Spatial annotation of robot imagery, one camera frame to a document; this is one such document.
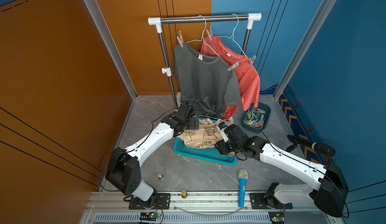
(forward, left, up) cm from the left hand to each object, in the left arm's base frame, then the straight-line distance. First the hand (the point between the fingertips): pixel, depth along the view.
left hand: (191, 119), depth 86 cm
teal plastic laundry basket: (-13, -11, -15) cm, 24 cm away
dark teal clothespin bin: (+10, -44, -14) cm, 47 cm away
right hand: (-13, -15, -3) cm, 20 cm away
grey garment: (+13, -8, +17) cm, 23 cm away
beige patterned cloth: (-5, -9, -10) cm, 14 cm away
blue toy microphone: (-26, -28, -12) cm, 40 cm away
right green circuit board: (-44, -42, -18) cm, 64 cm away
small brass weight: (-36, +2, -11) cm, 38 cm away
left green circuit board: (-44, +19, -17) cm, 51 cm away
